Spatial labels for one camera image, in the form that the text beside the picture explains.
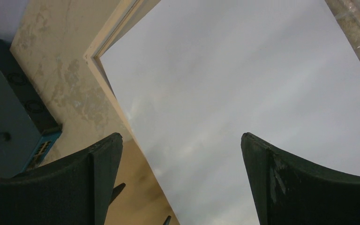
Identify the printed photo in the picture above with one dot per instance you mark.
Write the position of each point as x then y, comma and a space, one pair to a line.
192, 76

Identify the brown backing board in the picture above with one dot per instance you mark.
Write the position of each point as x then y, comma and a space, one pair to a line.
142, 201

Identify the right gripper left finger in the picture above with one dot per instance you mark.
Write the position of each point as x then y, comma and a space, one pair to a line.
74, 190

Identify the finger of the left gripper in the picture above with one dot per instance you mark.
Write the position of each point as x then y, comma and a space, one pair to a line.
116, 191
167, 220

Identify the wooden picture frame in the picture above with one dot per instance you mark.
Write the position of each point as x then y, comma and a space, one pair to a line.
129, 12

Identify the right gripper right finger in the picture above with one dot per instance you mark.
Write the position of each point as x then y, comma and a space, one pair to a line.
290, 190

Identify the dark network switch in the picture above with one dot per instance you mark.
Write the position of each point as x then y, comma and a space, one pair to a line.
24, 115

